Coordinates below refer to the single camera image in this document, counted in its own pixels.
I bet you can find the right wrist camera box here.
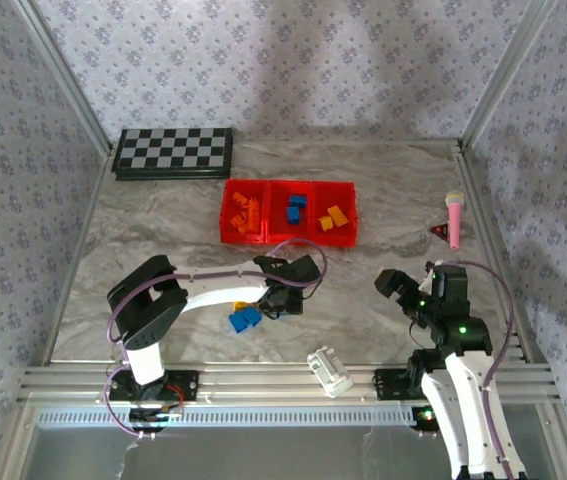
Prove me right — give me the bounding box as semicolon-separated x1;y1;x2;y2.
418;258;445;294

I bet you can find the red plastic bin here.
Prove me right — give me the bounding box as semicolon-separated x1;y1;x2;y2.
264;179;314;246
219;178;270;245
308;179;359;249

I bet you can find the aluminum frame post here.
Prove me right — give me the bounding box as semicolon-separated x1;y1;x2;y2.
12;0;115;151
461;0;563;149

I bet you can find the pink toy microphone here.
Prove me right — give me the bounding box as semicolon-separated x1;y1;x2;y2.
445;189;466;250

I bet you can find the grey slotted cable tray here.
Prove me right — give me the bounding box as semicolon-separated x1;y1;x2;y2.
32;403;417;430

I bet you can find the aluminum side rail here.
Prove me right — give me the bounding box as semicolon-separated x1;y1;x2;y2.
456;141;548;364
37;142;117;366

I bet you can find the aluminum base rail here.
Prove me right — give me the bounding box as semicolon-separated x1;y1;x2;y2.
15;360;562;407

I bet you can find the white plastic device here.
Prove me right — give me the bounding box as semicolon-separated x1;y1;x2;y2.
306;347;354;399

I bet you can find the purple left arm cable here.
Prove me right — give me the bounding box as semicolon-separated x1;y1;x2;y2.
102;238;328;441

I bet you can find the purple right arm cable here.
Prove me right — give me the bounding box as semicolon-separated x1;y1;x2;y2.
435;258;517;480

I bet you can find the black controller board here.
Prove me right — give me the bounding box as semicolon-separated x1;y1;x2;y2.
409;405;439;435
127;405;185;435

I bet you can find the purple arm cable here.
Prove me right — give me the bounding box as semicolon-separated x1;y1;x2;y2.
102;238;328;441
435;258;517;480

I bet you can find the black and grey chessboard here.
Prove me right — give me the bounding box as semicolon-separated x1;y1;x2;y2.
111;127;234;182

